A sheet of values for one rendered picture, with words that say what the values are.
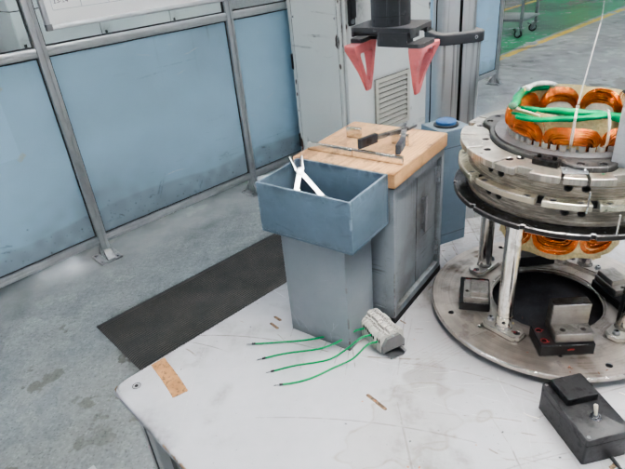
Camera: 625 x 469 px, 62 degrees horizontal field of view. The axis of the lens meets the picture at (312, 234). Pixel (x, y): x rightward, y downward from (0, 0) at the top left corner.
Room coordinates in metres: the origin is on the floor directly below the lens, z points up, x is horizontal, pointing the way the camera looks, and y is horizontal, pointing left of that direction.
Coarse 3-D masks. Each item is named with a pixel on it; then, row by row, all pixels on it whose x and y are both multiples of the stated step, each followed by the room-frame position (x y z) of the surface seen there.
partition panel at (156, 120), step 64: (0, 0) 2.35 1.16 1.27; (256, 0) 3.21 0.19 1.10; (64, 64) 2.46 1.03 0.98; (128, 64) 2.66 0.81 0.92; (192, 64) 2.89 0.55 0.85; (256, 64) 3.17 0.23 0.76; (0, 128) 2.23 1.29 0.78; (128, 128) 2.60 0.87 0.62; (192, 128) 2.84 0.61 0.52; (256, 128) 3.12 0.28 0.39; (0, 192) 2.17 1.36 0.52; (64, 192) 2.34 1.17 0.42; (128, 192) 2.54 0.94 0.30; (192, 192) 2.78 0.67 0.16; (0, 256) 2.09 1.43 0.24
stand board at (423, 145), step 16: (368, 128) 0.93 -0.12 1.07; (384, 128) 0.92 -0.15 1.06; (336, 144) 0.86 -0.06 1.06; (352, 144) 0.85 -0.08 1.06; (384, 144) 0.84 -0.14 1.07; (416, 144) 0.82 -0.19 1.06; (432, 144) 0.82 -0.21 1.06; (320, 160) 0.79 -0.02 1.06; (336, 160) 0.79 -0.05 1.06; (352, 160) 0.78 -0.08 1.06; (368, 160) 0.77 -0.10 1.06; (416, 160) 0.77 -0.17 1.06; (400, 176) 0.72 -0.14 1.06
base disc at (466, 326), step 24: (456, 264) 0.85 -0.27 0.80; (552, 264) 0.82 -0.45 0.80; (600, 264) 0.80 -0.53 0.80; (624, 264) 0.79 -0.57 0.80; (432, 288) 0.78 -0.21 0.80; (456, 288) 0.77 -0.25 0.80; (456, 312) 0.70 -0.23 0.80; (480, 312) 0.70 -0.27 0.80; (456, 336) 0.65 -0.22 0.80; (480, 336) 0.64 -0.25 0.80; (528, 336) 0.63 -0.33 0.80; (600, 336) 0.61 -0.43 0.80; (504, 360) 0.58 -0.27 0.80; (528, 360) 0.57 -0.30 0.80; (552, 360) 0.57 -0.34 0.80; (576, 360) 0.57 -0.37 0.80; (600, 360) 0.56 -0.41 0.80; (624, 360) 0.56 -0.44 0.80
